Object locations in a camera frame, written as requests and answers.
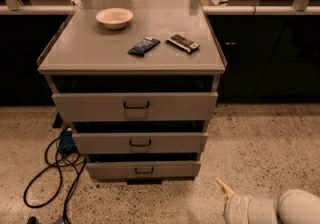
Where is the grey bottom drawer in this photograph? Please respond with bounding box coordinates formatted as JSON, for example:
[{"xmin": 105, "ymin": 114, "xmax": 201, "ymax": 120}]
[{"xmin": 87, "ymin": 161, "xmax": 201, "ymax": 180}]

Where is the grey drawer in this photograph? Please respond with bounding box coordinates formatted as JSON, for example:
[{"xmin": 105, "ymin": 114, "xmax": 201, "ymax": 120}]
[
  {"xmin": 73, "ymin": 132, "xmax": 208, "ymax": 154},
  {"xmin": 87, "ymin": 161, "xmax": 201, "ymax": 180},
  {"xmin": 53, "ymin": 92, "xmax": 218, "ymax": 122}
]

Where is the white horizontal rail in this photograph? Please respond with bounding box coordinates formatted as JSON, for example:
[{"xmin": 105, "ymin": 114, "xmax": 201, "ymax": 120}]
[{"xmin": 0, "ymin": 6, "xmax": 320, "ymax": 16}]

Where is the grey middle drawer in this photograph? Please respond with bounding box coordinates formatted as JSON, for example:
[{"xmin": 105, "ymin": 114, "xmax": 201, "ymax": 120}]
[{"xmin": 73, "ymin": 132, "xmax": 208, "ymax": 154}]

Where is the blue power box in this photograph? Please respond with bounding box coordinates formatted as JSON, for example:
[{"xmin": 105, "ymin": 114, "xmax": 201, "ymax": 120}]
[{"xmin": 58, "ymin": 128, "xmax": 77, "ymax": 154}]

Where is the black chocolate bar wrapper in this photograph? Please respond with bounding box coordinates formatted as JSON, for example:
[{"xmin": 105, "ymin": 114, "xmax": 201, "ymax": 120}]
[{"xmin": 166, "ymin": 34, "xmax": 200, "ymax": 54}]

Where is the white ceramic bowl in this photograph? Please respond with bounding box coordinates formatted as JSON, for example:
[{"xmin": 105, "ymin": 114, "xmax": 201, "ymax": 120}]
[{"xmin": 96, "ymin": 8, "xmax": 133, "ymax": 30}]

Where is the grey drawer cabinet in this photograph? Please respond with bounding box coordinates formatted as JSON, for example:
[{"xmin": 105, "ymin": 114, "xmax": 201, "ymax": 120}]
[{"xmin": 39, "ymin": 0, "xmax": 225, "ymax": 181}]

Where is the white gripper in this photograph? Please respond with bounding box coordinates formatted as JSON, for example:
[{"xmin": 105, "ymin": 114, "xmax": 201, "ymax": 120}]
[{"xmin": 216, "ymin": 177, "xmax": 251, "ymax": 224}]

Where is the blue snack bar wrapper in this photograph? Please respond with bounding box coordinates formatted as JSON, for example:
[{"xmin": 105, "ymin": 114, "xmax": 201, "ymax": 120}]
[{"xmin": 128, "ymin": 37, "xmax": 160, "ymax": 57}]

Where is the black floor cable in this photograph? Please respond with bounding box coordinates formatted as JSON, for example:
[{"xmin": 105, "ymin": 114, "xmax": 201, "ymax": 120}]
[{"xmin": 23, "ymin": 127, "xmax": 88, "ymax": 224}]

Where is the grey top drawer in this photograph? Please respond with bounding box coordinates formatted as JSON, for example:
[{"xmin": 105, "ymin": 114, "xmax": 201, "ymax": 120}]
[{"xmin": 53, "ymin": 92, "xmax": 218, "ymax": 122}]

